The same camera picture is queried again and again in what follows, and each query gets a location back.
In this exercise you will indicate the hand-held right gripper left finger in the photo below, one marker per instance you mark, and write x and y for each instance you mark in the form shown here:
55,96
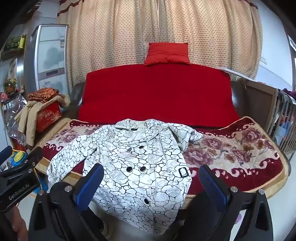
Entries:
90,185

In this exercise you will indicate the white black-veined coat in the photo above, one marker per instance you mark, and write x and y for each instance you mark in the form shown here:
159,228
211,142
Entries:
138,162

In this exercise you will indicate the red pillow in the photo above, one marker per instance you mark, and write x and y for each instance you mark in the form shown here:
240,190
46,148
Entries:
167,54

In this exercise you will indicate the silver plastic wrap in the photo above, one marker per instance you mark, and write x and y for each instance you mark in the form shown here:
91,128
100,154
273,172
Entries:
12,115

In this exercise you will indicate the green plant ornament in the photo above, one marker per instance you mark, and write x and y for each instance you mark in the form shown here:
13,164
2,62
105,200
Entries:
12,42

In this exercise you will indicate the wooden crib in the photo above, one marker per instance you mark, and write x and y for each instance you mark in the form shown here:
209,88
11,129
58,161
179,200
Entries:
259,97

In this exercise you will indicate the person's left hand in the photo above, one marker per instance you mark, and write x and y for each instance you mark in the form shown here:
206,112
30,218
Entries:
17,222

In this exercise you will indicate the red sofa cover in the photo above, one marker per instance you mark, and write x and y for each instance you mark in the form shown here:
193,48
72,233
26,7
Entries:
157,97

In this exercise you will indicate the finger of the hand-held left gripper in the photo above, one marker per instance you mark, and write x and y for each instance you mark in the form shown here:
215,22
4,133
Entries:
5,153
27,160

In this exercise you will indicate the dotted beige curtain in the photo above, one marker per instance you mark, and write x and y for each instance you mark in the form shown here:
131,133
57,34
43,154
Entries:
115,34

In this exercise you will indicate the blue cloth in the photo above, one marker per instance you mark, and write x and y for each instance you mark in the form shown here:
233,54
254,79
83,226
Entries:
283,133

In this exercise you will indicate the beige jacket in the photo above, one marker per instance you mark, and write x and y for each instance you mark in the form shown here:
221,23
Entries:
27,115

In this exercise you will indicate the dark leather sofa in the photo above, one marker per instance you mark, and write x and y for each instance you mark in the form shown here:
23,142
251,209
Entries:
76,97

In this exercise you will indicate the orange patterned cloth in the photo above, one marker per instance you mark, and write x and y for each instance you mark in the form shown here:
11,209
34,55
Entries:
44,93

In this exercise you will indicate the floral blanket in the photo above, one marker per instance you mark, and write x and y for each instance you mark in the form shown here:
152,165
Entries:
231,150

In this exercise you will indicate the red box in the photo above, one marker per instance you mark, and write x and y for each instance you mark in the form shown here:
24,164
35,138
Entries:
48,118

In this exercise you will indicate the pink ornament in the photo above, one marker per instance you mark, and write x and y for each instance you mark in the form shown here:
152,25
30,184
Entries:
4,96

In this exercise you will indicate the yellow bottle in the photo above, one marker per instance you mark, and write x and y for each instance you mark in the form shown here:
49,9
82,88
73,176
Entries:
22,41

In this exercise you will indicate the orange artificial flowers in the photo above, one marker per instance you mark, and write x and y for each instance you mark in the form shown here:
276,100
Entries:
10,84

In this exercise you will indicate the white wall socket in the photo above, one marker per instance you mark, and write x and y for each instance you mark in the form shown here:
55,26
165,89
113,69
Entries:
264,60

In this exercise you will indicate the silver refrigerator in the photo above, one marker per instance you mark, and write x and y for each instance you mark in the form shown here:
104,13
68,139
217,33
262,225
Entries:
50,53

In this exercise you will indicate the wooden display cabinet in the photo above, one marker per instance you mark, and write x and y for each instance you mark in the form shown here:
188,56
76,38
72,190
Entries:
13,60

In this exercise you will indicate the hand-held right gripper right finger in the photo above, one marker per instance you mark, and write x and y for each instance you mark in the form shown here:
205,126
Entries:
210,185

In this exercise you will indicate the white board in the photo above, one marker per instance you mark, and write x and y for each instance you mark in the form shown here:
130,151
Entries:
235,73

